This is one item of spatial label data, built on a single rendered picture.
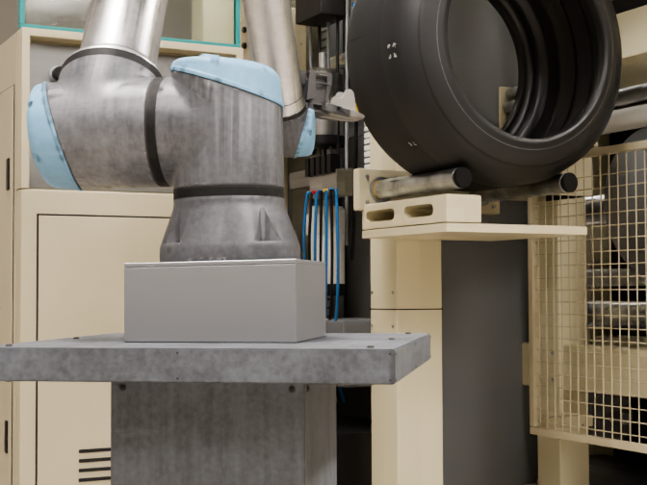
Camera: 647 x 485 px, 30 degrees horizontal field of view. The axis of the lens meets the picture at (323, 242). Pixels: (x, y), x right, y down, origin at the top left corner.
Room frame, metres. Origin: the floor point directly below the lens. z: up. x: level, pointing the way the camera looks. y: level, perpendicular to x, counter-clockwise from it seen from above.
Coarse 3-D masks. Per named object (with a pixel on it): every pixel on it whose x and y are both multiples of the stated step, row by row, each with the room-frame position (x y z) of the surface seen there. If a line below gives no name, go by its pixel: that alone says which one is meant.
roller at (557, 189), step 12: (552, 180) 2.65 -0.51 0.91; (564, 180) 2.62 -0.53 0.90; (576, 180) 2.64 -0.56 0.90; (480, 192) 2.89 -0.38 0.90; (492, 192) 2.85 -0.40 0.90; (504, 192) 2.81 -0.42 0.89; (516, 192) 2.77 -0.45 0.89; (528, 192) 2.74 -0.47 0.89; (540, 192) 2.70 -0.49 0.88; (552, 192) 2.67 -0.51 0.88; (564, 192) 2.64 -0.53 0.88
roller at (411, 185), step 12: (456, 168) 2.50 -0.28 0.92; (384, 180) 2.77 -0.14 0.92; (396, 180) 2.71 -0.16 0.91; (408, 180) 2.66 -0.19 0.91; (420, 180) 2.61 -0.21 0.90; (432, 180) 2.57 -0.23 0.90; (444, 180) 2.53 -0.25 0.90; (456, 180) 2.49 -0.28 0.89; (468, 180) 2.51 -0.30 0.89; (384, 192) 2.75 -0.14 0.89; (396, 192) 2.71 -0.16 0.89; (408, 192) 2.67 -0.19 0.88; (420, 192) 2.64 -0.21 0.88
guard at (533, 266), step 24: (624, 144) 2.74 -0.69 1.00; (576, 168) 2.91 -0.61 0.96; (600, 168) 2.83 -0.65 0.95; (576, 192) 2.90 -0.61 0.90; (600, 192) 2.83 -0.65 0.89; (528, 216) 3.06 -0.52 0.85; (576, 216) 2.90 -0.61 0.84; (528, 240) 3.07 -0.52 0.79; (576, 240) 2.91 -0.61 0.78; (528, 264) 3.07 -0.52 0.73; (600, 264) 2.83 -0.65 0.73; (552, 432) 2.99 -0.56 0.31
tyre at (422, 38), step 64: (384, 0) 2.49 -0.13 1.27; (448, 0) 2.43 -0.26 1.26; (512, 0) 2.86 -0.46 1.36; (576, 0) 2.76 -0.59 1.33; (384, 64) 2.48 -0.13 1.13; (448, 64) 2.43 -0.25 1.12; (576, 64) 2.82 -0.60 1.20; (384, 128) 2.59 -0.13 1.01; (448, 128) 2.46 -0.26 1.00; (512, 128) 2.86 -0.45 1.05; (576, 128) 2.58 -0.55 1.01
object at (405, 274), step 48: (384, 240) 2.90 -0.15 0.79; (432, 240) 2.90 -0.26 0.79; (384, 288) 2.90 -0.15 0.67; (432, 288) 2.90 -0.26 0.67; (432, 336) 2.90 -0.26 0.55; (432, 384) 2.90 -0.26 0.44; (384, 432) 2.91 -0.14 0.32; (432, 432) 2.90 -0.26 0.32; (384, 480) 2.91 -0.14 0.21; (432, 480) 2.90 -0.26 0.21
